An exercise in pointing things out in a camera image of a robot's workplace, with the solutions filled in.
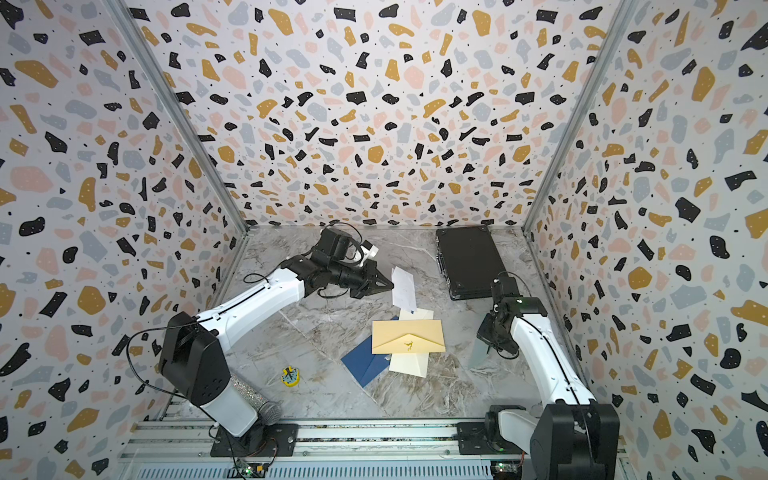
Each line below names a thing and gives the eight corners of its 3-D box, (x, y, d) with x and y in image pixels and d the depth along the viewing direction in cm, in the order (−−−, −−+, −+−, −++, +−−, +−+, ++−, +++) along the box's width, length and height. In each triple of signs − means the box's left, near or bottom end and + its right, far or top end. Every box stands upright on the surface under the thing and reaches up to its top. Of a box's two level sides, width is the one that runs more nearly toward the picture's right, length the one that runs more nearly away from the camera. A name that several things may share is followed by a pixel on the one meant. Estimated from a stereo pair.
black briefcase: (451, 301, 102) (453, 293, 97) (433, 240, 120) (435, 230, 116) (509, 294, 104) (513, 286, 99) (483, 235, 122) (486, 225, 118)
